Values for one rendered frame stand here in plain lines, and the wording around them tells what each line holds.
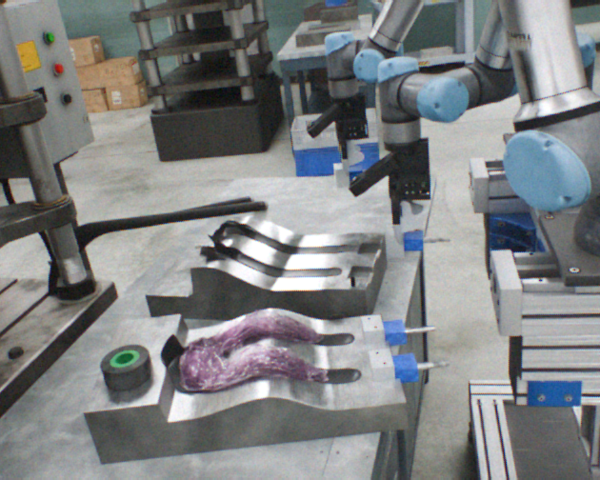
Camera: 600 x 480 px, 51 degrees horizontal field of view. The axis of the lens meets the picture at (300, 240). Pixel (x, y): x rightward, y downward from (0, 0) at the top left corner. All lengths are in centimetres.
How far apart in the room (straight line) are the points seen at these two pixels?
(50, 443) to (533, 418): 133
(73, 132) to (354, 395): 116
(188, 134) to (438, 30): 351
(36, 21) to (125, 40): 637
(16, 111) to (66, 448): 72
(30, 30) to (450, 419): 174
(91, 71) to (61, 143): 616
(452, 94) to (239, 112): 414
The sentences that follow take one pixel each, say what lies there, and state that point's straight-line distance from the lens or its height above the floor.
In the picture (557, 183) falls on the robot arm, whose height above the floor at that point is 120.
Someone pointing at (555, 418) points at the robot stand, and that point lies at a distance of 200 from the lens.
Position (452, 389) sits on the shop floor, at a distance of 240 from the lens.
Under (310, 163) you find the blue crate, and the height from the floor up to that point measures 11.
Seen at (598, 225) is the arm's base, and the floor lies 108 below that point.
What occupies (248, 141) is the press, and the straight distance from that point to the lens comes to 522.
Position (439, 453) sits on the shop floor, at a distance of 216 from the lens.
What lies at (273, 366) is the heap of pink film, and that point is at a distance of 103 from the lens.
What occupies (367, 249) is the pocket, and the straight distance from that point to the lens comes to 143.
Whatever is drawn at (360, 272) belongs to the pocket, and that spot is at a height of 87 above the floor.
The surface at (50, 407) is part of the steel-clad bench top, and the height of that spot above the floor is 80.
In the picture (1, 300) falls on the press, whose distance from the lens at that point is 180.
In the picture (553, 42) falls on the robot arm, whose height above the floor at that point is 136.
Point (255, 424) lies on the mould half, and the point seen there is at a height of 85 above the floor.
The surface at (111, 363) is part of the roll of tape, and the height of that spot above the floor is 94.
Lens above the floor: 152
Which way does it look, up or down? 25 degrees down
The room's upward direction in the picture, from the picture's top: 8 degrees counter-clockwise
